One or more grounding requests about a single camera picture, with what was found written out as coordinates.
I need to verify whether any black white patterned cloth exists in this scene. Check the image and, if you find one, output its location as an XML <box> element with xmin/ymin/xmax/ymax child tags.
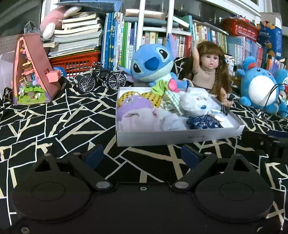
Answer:
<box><xmin>1</xmin><ymin>79</ymin><xmax>287</xmax><ymax>231</ymax></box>

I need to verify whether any brown haired doll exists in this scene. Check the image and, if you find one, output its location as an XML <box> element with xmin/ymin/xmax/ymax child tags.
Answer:
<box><xmin>183</xmin><ymin>41</ymin><xmax>232</xmax><ymax>107</ymax></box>

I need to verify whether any green pink fabric bow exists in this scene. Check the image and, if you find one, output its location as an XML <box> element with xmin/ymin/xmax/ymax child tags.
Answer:
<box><xmin>151</xmin><ymin>78</ymin><xmax>180</xmax><ymax>97</ymax></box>

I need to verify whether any white fluffy plush toy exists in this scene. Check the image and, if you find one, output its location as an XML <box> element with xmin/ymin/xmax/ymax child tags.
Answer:
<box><xmin>180</xmin><ymin>87</ymin><xmax>221</xmax><ymax>117</ymax></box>

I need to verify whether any green plaid fabric bow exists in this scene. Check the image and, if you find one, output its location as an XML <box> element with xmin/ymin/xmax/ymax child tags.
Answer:
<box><xmin>161</xmin><ymin>90</ymin><xmax>184</xmax><ymax>117</ymax></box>

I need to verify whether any purple fuzzy plush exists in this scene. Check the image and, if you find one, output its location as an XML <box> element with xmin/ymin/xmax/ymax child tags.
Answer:
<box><xmin>116</xmin><ymin>95</ymin><xmax>153</xmax><ymax>121</ymax></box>

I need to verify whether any red plastic basket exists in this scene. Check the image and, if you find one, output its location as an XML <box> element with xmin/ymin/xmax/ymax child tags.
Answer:
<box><xmin>49</xmin><ymin>50</ymin><xmax>101</xmax><ymax>78</ymax></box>

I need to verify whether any miniature metal bicycle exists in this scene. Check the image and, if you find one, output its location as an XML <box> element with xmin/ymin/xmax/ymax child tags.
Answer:
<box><xmin>74</xmin><ymin>62</ymin><xmax>127</xmax><ymax>93</ymax></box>

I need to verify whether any blue Stitch plush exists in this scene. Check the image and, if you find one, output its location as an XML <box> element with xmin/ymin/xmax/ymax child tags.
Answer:
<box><xmin>118</xmin><ymin>33</ymin><xmax>189</xmax><ymax>89</ymax></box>

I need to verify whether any Doraemon plush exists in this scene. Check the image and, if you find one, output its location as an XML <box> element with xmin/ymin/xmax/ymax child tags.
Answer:
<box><xmin>274</xmin><ymin>69</ymin><xmax>288</xmax><ymax>105</ymax></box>

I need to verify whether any pink white plush on books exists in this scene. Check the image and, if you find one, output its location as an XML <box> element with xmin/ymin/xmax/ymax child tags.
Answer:
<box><xmin>40</xmin><ymin>5</ymin><xmax>82</xmax><ymax>41</ymax></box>

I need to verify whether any gold sequin bow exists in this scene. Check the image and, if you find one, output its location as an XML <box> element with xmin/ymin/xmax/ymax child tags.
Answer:
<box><xmin>118</xmin><ymin>91</ymin><xmax>162</xmax><ymax>107</ymax></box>

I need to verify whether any white cardboard box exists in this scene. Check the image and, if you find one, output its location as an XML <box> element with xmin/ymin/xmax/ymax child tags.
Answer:
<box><xmin>116</xmin><ymin>87</ymin><xmax>244</xmax><ymax>146</ymax></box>

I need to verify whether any navy floral fabric bow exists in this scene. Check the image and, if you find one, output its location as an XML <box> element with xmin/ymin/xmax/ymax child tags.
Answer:
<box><xmin>186</xmin><ymin>114</ymin><xmax>223</xmax><ymax>130</ymax></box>

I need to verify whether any blue round plush toy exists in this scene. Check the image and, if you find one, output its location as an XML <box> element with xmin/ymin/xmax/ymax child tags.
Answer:
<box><xmin>236</xmin><ymin>56</ymin><xmax>287</xmax><ymax>114</ymax></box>

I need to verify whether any blue cardboard box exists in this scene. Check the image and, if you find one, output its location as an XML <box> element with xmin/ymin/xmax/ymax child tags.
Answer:
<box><xmin>257</xmin><ymin>21</ymin><xmax>282</xmax><ymax>59</ymax></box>

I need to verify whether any red basket upper right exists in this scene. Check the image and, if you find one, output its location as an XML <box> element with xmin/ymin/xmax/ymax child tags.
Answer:
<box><xmin>222</xmin><ymin>18</ymin><xmax>259</xmax><ymax>42</ymax></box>

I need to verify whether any stack of grey books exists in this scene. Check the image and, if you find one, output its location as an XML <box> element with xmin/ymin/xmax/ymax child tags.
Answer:
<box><xmin>43</xmin><ymin>12</ymin><xmax>104</xmax><ymax>58</ymax></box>

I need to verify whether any black cable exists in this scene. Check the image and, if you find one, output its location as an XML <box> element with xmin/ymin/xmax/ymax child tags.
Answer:
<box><xmin>256</xmin><ymin>83</ymin><xmax>288</xmax><ymax>120</ymax></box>

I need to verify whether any pale pink plush toy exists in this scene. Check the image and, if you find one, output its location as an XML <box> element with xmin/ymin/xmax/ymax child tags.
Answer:
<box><xmin>119</xmin><ymin>107</ymin><xmax>159</xmax><ymax>132</ymax></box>

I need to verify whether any pink A-frame miniature house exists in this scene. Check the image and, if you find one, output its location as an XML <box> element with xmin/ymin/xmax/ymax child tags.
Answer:
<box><xmin>12</xmin><ymin>33</ymin><xmax>61</xmax><ymax>105</ymax></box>

